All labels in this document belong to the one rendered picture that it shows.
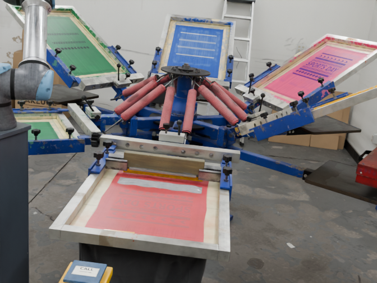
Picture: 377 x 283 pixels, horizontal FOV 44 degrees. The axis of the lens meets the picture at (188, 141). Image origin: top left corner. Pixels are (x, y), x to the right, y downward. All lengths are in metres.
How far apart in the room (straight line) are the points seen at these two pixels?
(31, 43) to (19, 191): 0.58
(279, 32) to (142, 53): 1.77
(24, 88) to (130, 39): 4.44
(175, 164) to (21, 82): 0.72
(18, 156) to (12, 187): 0.12
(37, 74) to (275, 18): 4.57
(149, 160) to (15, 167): 0.55
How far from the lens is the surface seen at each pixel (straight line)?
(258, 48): 6.07
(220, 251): 1.50
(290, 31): 6.09
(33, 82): 1.78
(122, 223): 1.67
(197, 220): 1.73
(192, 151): 2.23
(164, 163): 2.03
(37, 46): 1.88
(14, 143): 1.87
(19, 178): 1.94
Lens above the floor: 1.75
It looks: 18 degrees down
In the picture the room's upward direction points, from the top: 6 degrees clockwise
